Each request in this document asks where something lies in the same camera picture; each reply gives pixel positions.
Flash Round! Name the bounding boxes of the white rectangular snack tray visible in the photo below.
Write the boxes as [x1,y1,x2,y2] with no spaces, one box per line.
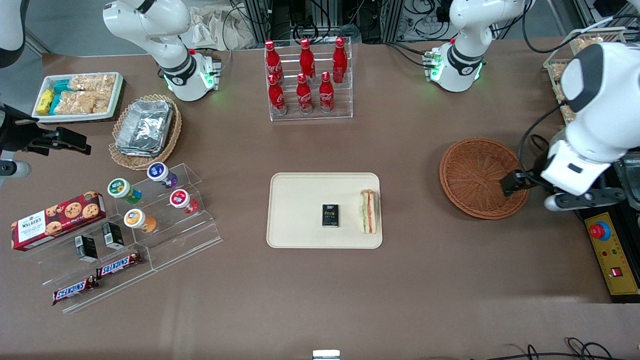
[31,72,125,124]

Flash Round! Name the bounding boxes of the white wire rack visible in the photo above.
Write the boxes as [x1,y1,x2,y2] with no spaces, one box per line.
[542,26,629,126]

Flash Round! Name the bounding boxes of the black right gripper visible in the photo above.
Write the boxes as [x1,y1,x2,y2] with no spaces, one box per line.
[0,104,92,155]

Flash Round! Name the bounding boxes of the yellow emergency stop control box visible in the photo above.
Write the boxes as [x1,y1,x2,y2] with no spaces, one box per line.
[583,211,640,297]

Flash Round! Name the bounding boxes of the clear acrylic stepped stand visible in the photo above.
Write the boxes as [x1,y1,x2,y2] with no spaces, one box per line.
[20,220,157,315]
[112,162,224,272]

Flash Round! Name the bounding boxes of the crumpled beige cloth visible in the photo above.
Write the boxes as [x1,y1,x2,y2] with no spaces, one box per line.
[189,6,257,51]

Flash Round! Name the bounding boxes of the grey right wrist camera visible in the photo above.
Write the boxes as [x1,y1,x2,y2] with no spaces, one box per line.
[0,160,32,179]

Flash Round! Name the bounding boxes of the red Walkers cookie box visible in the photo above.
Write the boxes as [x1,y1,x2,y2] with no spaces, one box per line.
[10,190,107,252]

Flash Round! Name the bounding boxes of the black floor cables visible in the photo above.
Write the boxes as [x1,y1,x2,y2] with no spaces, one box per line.
[470,337,631,360]

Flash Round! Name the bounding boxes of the triangle sandwich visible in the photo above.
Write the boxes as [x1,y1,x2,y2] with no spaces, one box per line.
[360,189,380,235]

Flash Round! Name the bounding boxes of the Snickers chocolate bar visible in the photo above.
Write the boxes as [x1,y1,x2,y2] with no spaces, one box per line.
[51,275,100,306]
[95,251,144,280]

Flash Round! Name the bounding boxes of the green lid yogurt cup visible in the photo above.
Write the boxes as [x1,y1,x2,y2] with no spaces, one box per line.
[107,177,143,205]

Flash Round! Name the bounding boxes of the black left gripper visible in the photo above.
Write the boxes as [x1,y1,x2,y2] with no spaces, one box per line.
[501,152,555,198]

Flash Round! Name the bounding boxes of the yellow snack pack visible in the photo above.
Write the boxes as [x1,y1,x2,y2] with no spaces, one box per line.
[36,88,55,116]

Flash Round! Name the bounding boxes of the purple lid yogurt cup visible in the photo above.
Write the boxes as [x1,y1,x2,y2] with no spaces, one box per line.
[146,161,179,189]

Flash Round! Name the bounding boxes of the black base board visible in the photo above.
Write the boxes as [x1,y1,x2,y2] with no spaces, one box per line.
[575,160,640,305]

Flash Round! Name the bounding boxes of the aluminium profile frame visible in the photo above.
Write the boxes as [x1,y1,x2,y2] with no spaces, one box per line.
[239,0,407,45]

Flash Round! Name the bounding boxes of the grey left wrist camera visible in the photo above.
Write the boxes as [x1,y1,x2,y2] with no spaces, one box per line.
[543,187,627,212]

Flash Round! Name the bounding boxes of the red cola bottle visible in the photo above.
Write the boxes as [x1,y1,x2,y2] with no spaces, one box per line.
[295,73,314,115]
[318,71,336,114]
[267,74,288,116]
[299,38,317,81]
[264,40,284,84]
[332,36,349,84]

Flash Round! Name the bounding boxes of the round brown wicker basket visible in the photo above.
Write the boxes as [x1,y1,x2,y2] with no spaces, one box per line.
[439,138,530,220]

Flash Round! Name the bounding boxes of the clear rice cracker pack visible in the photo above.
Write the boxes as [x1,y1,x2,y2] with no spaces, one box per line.
[53,91,112,116]
[69,74,117,94]

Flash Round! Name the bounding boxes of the orange lid yogurt cup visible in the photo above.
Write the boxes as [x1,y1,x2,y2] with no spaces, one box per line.
[123,208,157,234]

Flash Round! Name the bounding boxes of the cream plastic tray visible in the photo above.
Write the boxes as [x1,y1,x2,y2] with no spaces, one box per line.
[266,172,383,250]

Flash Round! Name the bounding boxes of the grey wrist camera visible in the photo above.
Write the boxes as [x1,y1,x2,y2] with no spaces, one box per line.
[543,187,627,212]
[0,160,32,179]

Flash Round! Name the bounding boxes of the red lid yogurt cup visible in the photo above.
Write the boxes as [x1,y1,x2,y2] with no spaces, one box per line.
[169,188,200,215]

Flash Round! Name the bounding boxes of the oval light wicker basket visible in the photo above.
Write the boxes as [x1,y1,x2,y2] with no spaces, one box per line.
[108,93,183,172]

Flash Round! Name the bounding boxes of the clear acrylic bottle rack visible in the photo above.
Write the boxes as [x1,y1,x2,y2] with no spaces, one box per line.
[263,36,354,122]

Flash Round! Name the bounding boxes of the stack of foil trays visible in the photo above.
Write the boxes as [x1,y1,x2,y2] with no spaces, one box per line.
[114,99,175,158]

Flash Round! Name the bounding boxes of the black power plug cable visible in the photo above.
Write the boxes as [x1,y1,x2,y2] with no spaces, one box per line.
[530,133,550,157]

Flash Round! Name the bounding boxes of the small black carton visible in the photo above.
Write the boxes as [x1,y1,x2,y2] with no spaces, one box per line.
[101,221,125,251]
[74,235,99,264]

